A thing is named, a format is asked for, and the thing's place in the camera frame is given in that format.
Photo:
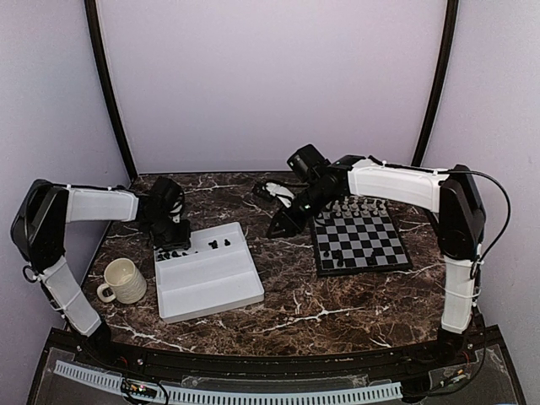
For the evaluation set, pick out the black chess piece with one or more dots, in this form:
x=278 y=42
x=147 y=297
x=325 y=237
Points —
x=372 y=259

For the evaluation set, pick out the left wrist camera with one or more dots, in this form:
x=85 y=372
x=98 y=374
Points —
x=176 y=212

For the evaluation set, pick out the cream ceramic mug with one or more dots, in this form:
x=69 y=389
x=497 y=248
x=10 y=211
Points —
x=123 y=283

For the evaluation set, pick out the black chess pieces cluster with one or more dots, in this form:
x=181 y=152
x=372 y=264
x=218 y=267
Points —
x=216 y=244
x=169 y=255

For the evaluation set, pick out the black frame post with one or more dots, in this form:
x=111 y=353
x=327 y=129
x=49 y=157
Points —
x=104 y=75
x=446 y=42

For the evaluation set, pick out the black chess pieces left cluster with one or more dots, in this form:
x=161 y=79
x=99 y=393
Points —
x=169 y=255

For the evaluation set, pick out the tall black piece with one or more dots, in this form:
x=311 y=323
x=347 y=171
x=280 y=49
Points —
x=338 y=255

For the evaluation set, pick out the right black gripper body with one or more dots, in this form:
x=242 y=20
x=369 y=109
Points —
x=316 y=204

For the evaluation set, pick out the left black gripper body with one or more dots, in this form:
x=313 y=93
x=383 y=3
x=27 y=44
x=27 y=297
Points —
x=168 y=235

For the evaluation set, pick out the right black frame post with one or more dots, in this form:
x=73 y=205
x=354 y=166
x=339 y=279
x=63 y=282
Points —
x=446 y=42

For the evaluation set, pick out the black chess pieces right cluster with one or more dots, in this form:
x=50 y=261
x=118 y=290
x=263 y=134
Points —
x=216 y=244

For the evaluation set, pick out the white plastic tray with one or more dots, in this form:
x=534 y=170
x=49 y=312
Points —
x=211 y=281

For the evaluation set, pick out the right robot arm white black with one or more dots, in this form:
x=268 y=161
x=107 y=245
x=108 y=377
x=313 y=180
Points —
x=450 y=194

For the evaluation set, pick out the white cable duct strip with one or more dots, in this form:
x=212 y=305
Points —
x=141 y=391

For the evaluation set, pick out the left black frame post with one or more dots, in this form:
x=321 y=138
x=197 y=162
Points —
x=104 y=75

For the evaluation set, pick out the black front rail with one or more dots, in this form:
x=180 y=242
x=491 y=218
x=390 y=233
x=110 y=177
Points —
x=398 y=364

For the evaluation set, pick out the white chess pieces row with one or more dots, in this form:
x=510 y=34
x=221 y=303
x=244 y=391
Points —
x=354 y=207

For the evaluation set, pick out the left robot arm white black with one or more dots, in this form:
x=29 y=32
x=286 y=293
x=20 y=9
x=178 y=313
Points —
x=38 y=231

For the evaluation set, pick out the black grey chessboard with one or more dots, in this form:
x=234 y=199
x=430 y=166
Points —
x=356 y=238

